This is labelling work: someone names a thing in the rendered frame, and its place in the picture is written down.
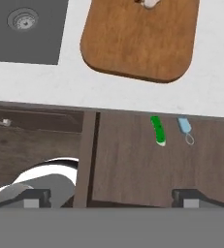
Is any open brown wooden drawer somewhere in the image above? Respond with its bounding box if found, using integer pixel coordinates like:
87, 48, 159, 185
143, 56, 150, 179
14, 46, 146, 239
72, 110, 224, 209

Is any light blue peeler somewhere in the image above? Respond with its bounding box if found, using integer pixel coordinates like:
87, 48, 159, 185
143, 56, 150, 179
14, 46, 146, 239
176, 116, 196, 146

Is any grey sink basin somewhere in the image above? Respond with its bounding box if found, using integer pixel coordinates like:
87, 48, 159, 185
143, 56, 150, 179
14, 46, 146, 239
0, 0, 70, 66

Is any white, black and grey round object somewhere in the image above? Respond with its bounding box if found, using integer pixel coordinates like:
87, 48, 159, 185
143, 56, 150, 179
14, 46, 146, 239
0, 157, 80, 209

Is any white garlic bulb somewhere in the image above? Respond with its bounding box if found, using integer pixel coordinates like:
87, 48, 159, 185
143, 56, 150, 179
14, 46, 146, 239
134, 0, 162, 11

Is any wooden cutting board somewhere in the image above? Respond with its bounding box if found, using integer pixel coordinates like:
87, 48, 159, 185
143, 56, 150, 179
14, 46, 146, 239
80, 0, 202, 84

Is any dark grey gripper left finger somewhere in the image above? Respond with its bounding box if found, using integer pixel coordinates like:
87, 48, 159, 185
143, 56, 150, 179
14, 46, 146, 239
0, 183, 51, 209

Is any silver cupboard door handle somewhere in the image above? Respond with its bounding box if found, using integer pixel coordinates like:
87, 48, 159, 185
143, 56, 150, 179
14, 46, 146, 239
0, 117, 13, 128

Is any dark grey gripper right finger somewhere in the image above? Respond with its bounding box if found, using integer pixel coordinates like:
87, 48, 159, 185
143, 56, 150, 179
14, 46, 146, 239
171, 188, 224, 209

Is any brown wooden cupboard door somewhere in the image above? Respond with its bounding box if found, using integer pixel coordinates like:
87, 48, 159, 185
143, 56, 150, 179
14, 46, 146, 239
0, 108, 85, 197

